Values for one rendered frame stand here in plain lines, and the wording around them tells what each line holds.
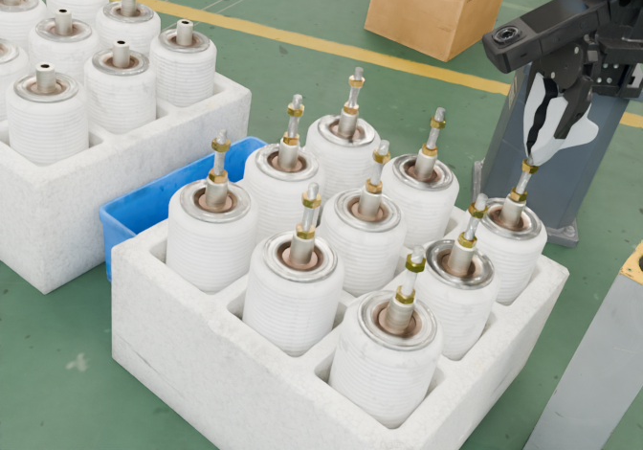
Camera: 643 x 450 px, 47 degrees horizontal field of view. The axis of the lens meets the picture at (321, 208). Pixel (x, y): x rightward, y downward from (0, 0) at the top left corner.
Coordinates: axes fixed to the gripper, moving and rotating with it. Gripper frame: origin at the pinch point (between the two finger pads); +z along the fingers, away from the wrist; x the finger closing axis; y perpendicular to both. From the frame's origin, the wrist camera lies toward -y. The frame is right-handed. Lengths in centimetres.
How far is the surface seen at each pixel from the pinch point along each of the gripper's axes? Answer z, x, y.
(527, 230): 9.1, -2.4, 1.8
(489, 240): 10.0, -2.9, -3.0
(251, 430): 27.0, -12.3, -29.7
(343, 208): 9.1, 2.3, -18.8
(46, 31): 9, 43, -51
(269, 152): 9.1, 13.2, -25.1
